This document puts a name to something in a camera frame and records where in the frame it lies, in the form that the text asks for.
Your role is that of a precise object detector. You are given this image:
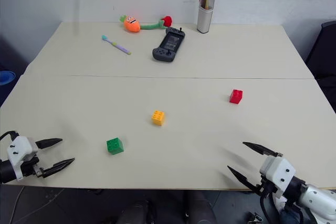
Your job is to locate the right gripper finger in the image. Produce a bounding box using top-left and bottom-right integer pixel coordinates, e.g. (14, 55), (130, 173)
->
(242, 141), (284, 158)
(227, 165), (264, 196)

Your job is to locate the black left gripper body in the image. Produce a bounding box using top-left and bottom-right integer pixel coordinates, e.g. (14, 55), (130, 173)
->
(20, 156), (44, 179)

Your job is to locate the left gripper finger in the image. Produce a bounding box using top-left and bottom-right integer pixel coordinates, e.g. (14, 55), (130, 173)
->
(41, 157), (76, 179)
(35, 137), (64, 150)

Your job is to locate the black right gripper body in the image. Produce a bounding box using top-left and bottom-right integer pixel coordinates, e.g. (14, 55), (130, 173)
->
(256, 177), (279, 201)

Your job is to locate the red toy brick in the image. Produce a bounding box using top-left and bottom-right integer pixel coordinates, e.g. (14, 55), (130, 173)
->
(228, 89), (244, 104)

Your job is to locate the green toy brick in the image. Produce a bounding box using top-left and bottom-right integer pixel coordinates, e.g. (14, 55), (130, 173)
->
(106, 137), (124, 156)

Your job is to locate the blue bowl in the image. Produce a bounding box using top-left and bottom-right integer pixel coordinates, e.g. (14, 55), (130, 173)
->
(0, 70), (16, 87)

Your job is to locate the yellow toy brick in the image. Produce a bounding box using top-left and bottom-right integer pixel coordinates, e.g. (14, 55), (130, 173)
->
(151, 110), (166, 126)

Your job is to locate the black chair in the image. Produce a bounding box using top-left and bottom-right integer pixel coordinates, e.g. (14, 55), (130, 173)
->
(305, 20), (336, 116)

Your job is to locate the purple toothbrush with teal head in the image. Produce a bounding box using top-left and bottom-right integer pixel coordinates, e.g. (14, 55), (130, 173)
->
(101, 35), (132, 56)

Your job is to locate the grey handheld game controller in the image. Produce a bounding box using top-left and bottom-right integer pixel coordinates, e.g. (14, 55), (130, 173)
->
(152, 26), (187, 63)

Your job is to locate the orange carrot plush toy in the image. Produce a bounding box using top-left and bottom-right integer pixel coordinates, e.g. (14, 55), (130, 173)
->
(119, 14), (142, 34)

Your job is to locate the clear white toothbrush travel case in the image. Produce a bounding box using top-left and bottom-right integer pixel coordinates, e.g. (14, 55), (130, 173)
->
(196, 0), (218, 34)

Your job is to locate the red plush with green stem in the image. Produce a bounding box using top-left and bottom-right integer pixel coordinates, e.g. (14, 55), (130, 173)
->
(140, 15), (174, 31)

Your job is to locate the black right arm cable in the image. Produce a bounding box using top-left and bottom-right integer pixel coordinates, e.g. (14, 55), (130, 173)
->
(259, 194), (276, 224)

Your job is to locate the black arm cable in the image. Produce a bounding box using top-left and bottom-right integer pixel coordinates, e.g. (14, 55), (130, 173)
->
(259, 194), (276, 224)
(0, 130), (20, 144)

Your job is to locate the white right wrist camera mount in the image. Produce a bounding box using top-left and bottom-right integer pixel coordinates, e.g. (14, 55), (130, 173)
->
(259, 155), (297, 199)

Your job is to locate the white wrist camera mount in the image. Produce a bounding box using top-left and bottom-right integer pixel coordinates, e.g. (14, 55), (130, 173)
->
(259, 155), (297, 199)
(6, 136), (40, 182)

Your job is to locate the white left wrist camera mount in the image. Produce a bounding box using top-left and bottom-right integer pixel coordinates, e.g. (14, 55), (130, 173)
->
(6, 136), (40, 182)

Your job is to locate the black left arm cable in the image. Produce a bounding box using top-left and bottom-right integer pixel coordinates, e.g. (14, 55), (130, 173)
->
(0, 130), (20, 144)

